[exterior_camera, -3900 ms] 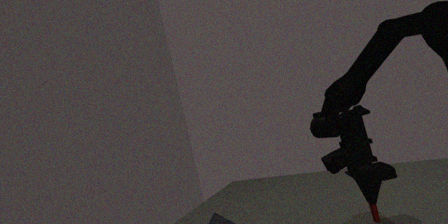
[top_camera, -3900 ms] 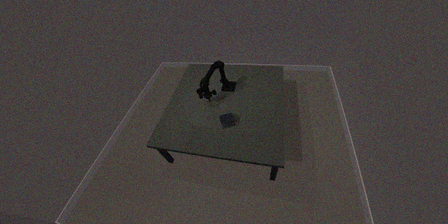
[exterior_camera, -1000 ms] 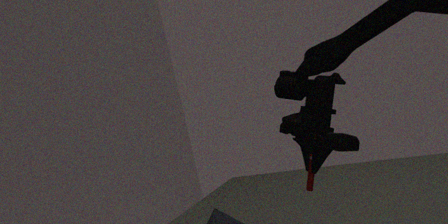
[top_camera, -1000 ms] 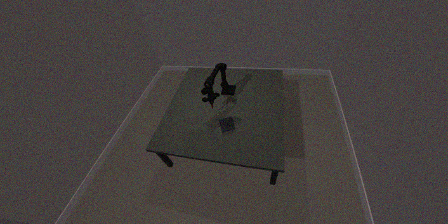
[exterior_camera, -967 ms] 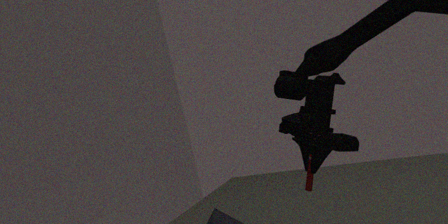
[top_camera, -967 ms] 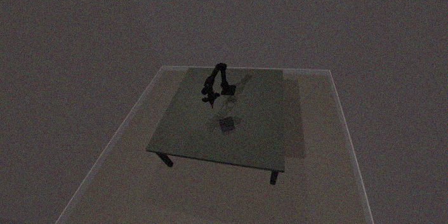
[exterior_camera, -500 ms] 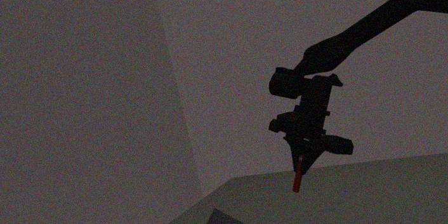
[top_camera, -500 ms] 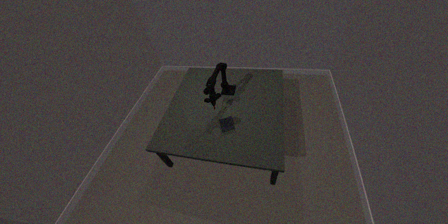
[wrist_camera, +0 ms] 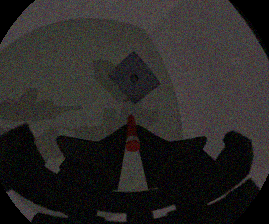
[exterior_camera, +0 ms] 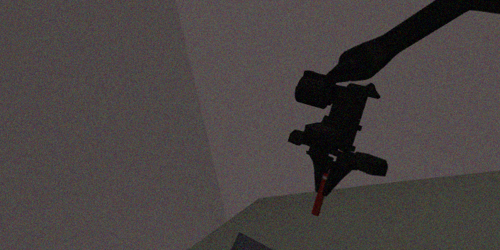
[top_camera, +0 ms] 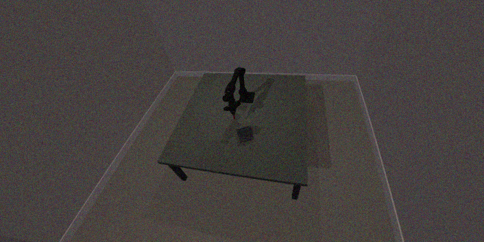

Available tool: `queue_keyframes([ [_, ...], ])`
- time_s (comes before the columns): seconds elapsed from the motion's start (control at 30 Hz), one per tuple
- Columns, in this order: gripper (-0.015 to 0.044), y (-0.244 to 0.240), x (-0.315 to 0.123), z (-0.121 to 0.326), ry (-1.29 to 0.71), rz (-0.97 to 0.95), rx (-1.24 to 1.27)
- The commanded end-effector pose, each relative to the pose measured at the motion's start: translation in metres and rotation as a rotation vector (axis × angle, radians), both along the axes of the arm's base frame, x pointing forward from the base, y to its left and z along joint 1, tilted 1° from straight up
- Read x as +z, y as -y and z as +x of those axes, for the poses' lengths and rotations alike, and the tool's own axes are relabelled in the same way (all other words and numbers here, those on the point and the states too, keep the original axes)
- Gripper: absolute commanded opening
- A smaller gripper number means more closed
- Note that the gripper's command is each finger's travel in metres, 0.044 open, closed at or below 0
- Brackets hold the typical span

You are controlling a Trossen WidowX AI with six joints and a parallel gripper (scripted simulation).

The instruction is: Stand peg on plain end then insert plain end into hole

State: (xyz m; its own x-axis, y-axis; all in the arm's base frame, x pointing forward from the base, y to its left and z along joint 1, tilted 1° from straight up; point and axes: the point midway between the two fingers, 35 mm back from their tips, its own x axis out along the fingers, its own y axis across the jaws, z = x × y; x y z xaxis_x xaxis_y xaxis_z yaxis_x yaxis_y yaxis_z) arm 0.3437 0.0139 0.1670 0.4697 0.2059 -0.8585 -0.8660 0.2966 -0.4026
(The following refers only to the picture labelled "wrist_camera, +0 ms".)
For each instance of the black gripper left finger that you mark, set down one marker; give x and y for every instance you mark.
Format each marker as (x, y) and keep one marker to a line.
(107, 153)

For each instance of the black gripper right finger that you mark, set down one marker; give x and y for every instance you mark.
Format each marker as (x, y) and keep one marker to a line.
(156, 153)

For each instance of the red cylinder with white band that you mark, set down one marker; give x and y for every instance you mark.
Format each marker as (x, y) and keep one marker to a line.
(132, 138)

